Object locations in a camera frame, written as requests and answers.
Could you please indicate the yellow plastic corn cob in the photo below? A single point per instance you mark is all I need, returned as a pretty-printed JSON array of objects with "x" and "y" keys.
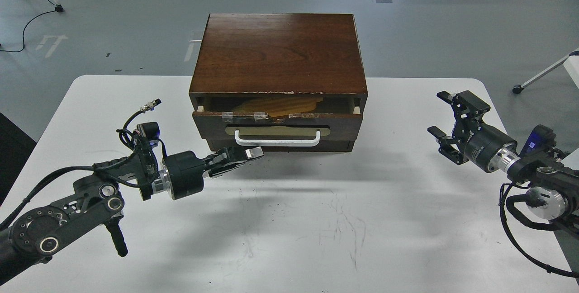
[{"x": 280, "y": 106}]

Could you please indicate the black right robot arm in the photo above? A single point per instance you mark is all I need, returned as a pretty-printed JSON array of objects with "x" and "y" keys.
[{"x": 542, "y": 193}]

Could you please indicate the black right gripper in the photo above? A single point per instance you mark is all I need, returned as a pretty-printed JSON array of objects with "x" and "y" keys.
[{"x": 485, "y": 146}]

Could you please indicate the white wheeled stand leg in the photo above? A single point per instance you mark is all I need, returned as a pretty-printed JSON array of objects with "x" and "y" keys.
[{"x": 570, "y": 62}]

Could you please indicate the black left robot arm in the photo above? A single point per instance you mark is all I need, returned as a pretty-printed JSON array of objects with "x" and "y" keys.
[{"x": 34, "y": 237}]

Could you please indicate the wooden drawer with white handle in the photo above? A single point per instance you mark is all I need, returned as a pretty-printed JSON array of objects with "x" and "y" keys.
[{"x": 333, "y": 126}]

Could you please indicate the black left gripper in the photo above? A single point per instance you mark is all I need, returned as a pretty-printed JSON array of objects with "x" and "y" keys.
[{"x": 185, "y": 170}]

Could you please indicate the dark wooden drawer cabinet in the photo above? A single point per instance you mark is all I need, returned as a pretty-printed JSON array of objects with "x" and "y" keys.
[{"x": 278, "y": 54}]

